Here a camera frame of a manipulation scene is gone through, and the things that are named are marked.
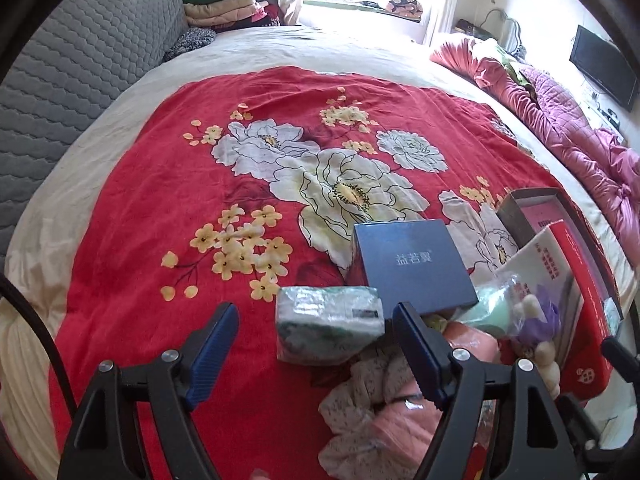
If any purple plush toy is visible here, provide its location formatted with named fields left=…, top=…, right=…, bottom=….
left=510, top=292, right=558, bottom=356

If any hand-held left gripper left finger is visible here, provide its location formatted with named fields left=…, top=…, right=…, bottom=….
left=59, top=302, right=241, bottom=480

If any green plush toy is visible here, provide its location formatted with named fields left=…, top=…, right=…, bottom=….
left=457, top=272, right=526, bottom=336

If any dark patterned pillow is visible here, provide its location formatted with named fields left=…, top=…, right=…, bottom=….
left=162, top=27, right=217, bottom=61

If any black television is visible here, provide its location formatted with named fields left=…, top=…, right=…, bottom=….
left=570, top=25, right=640, bottom=111

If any red floral blanket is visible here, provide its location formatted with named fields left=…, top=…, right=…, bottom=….
left=47, top=66, right=626, bottom=480

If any beige folded blanket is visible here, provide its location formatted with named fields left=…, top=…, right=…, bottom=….
left=184, top=0, right=258, bottom=28

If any patterned orange blanket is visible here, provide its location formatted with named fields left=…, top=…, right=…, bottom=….
left=380, top=0, right=425, bottom=18

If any red white tissue package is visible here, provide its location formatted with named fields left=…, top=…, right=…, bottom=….
left=492, top=220, right=618, bottom=386

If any dark blue box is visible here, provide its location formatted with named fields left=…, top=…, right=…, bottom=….
left=345, top=219, right=480, bottom=317

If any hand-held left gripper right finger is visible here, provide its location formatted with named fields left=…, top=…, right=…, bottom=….
left=392, top=302, right=581, bottom=480

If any cream bunny plush toy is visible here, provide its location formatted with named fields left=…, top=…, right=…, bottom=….
left=512, top=342, right=562, bottom=401

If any pink quilt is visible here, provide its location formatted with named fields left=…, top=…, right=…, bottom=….
left=430, top=37, right=640, bottom=256

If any grey quilted headboard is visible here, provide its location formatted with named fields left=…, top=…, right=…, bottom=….
left=0, top=0, right=188, bottom=266

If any green white tissue pack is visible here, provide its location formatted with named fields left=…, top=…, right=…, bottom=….
left=275, top=285, right=386, bottom=366

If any black cable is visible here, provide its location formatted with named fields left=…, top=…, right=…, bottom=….
left=0, top=275, right=76, bottom=411

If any grey shallow box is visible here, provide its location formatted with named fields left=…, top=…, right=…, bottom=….
left=496, top=187, right=626, bottom=321

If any leopard print scrunchie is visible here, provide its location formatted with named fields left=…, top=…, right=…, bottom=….
left=317, top=355, right=441, bottom=471

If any green cloth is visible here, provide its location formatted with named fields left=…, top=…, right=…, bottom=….
left=497, top=52, right=531, bottom=86

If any pink book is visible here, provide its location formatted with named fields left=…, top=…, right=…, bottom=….
left=515, top=200, right=566, bottom=246

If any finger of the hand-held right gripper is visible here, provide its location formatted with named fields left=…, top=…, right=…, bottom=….
left=554, top=392, right=605, bottom=463
left=601, top=336, right=640, bottom=378

